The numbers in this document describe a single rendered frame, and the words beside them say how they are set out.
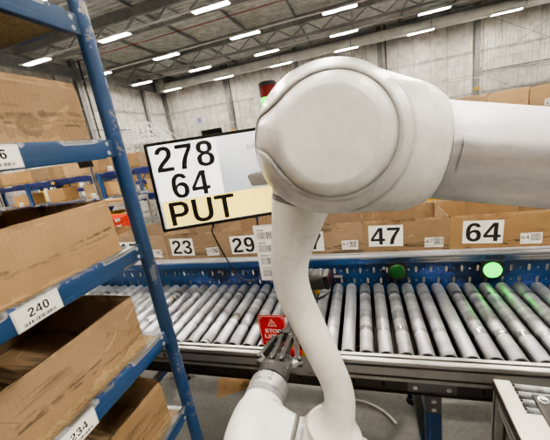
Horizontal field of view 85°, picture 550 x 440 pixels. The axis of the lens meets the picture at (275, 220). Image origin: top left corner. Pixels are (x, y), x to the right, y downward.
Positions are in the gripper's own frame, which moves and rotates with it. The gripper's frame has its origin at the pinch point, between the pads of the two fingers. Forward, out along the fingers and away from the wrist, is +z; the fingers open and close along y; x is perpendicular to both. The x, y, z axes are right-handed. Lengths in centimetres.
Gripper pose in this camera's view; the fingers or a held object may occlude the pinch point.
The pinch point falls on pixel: (289, 329)
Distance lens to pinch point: 95.3
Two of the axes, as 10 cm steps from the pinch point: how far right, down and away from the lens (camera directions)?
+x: 1.5, 9.6, 2.5
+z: 2.6, -2.9, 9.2
